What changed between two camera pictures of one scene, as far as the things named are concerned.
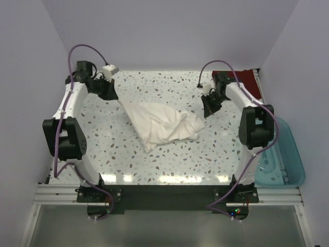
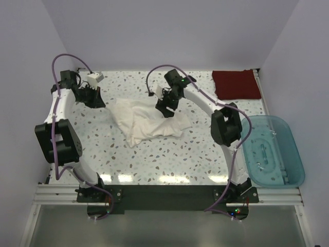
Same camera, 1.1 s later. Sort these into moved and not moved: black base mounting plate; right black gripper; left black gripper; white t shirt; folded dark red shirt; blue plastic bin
Moved: left black gripper; right black gripper; white t shirt
Not moved: blue plastic bin; black base mounting plate; folded dark red shirt
